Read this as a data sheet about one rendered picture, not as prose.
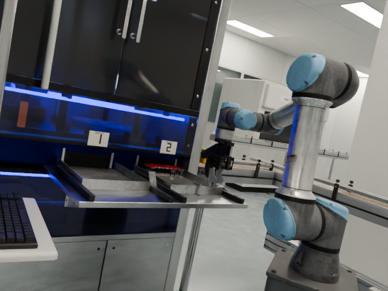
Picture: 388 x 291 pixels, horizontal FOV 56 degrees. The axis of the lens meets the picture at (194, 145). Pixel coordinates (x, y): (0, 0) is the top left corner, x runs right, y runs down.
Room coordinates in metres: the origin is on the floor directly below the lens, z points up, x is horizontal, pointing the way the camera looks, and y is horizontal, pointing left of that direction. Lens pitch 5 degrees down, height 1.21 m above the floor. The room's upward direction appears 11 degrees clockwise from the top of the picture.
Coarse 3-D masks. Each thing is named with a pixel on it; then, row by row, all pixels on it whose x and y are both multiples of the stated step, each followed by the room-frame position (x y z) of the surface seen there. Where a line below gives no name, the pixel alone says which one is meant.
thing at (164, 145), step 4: (164, 140) 1.66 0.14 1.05; (164, 144) 1.66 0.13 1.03; (168, 144) 1.67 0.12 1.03; (172, 144) 1.68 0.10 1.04; (176, 144) 1.70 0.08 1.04; (164, 148) 1.66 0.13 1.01; (168, 148) 1.67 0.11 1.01; (172, 148) 1.69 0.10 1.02; (160, 152) 1.65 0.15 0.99; (164, 152) 1.66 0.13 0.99; (168, 152) 1.68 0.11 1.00; (172, 152) 1.69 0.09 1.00
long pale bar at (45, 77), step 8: (56, 0) 1.27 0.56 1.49; (56, 8) 1.27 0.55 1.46; (56, 16) 1.27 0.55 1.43; (56, 24) 1.27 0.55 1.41; (56, 32) 1.28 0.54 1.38; (48, 40) 1.27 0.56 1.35; (48, 48) 1.27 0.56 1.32; (48, 56) 1.27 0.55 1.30; (48, 64) 1.27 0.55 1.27; (48, 72) 1.27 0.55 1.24; (48, 80) 1.28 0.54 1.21
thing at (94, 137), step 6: (90, 132) 1.45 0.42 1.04; (96, 132) 1.47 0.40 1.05; (102, 132) 1.48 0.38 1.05; (90, 138) 1.46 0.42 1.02; (96, 138) 1.47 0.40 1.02; (102, 138) 1.48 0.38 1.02; (108, 138) 1.50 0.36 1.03; (90, 144) 1.46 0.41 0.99; (96, 144) 1.47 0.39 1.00; (102, 144) 1.49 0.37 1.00
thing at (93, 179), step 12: (72, 168) 1.46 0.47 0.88; (84, 168) 1.51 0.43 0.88; (96, 168) 1.56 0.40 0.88; (120, 168) 1.56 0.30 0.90; (84, 180) 1.19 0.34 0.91; (96, 180) 1.22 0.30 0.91; (108, 180) 1.24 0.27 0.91; (120, 180) 1.27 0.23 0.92; (132, 180) 1.45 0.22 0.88; (144, 180) 1.37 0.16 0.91
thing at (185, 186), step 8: (136, 168) 1.63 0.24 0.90; (160, 176) 1.66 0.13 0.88; (184, 176) 1.76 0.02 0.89; (192, 176) 1.71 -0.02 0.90; (168, 184) 1.39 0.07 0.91; (176, 184) 1.39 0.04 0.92; (184, 184) 1.58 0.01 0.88; (192, 184) 1.62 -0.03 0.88; (216, 184) 1.56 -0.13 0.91; (184, 192) 1.41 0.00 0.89; (192, 192) 1.43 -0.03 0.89; (200, 192) 1.46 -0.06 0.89; (208, 192) 1.48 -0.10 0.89; (216, 192) 1.50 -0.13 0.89
